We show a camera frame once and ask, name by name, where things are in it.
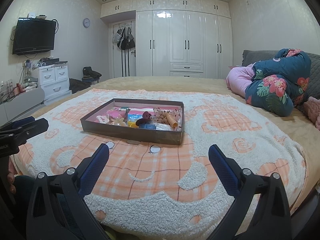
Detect cream white claw clip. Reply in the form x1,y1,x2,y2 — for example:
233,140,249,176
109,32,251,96
96,114,110,124

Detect maroon hair claw clip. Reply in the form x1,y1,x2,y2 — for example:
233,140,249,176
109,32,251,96
136,111,151,127

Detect peach spiral hair tie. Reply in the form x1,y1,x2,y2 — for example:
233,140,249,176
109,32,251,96
166,112,179,129

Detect beige dotted ribbon bow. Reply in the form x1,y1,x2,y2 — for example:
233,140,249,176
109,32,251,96
151,107,181,125

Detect clear pearl flower clip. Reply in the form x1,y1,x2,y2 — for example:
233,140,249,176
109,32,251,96
110,116,127,127

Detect blue rectangular box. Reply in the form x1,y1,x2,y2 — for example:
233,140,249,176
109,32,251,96
139,124,156,130

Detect white earring card packet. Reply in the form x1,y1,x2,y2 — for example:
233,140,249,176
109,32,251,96
155,123,178,131

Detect person's left hand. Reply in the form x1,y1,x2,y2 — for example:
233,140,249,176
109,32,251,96
7,172,16,194

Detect white drawer cabinet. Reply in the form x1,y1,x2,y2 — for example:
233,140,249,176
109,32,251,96
31,61,72,106

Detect dark clothes pile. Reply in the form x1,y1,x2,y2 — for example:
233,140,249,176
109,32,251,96
69,66,102,94

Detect tan bed sheet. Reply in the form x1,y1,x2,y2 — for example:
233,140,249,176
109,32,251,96
15,76,320,205

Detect white orange plush blanket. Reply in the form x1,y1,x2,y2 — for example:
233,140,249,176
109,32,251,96
12,89,308,239

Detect pink fluffy blanket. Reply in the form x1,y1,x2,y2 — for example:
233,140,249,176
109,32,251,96
303,96,320,130

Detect floral navy quilt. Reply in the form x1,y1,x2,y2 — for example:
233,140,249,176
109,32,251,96
245,49,311,117

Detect brown shallow cardboard tray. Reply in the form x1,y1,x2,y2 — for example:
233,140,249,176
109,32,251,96
80,98,184,145

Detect pink pillow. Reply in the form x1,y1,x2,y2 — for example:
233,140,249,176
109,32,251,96
226,63,254,98

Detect hanging bags on door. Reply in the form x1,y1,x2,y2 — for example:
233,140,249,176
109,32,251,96
112,26,136,50

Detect grey headboard cushion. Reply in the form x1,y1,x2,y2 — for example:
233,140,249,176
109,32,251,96
242,48,319,105

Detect white built-in wardrobe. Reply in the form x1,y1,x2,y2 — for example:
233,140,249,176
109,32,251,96
100,0,233,79

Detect black wall television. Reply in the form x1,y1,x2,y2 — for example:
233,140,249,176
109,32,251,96
12,18,57,55

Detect round wall clock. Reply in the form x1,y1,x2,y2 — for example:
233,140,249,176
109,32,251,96
82,18,91,28

